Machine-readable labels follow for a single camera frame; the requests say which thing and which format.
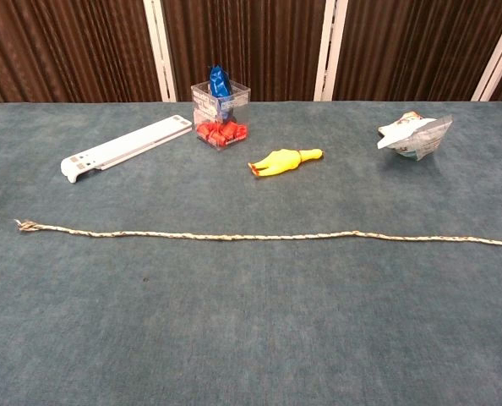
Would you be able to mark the yellow rubber chicken toy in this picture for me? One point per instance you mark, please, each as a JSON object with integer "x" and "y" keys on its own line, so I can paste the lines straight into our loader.
{"x": 280, "y": 162}

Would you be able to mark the red plastic pieces pile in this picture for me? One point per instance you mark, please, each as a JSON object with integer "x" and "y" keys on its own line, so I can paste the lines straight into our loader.
{"x": 219, "y": 132}

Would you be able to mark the clear plastic square box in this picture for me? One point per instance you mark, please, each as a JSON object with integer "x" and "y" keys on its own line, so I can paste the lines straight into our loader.
{"x": 238, "y": 105}

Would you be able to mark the teal felt table cover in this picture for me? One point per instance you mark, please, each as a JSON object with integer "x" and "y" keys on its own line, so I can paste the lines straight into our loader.
{"x": 251, "y": 317}

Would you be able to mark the blue foil packet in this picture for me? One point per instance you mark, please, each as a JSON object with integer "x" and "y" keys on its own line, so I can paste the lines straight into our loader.
{"x": 218, "y": 82}

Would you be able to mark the crumpled white snack bag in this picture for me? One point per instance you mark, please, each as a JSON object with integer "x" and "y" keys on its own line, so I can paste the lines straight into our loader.
{"x": 420, "y": 137}

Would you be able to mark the long white plastic bracket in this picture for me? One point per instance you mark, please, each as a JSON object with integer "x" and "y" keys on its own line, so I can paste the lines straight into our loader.
{"x": 124, "y": 144}

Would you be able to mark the white partition frame post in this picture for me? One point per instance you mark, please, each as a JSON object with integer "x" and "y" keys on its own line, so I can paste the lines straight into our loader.
{"x": 497, "y": 63}
{"x": 329, "y": 51}
{"x": 160, "y": 51}

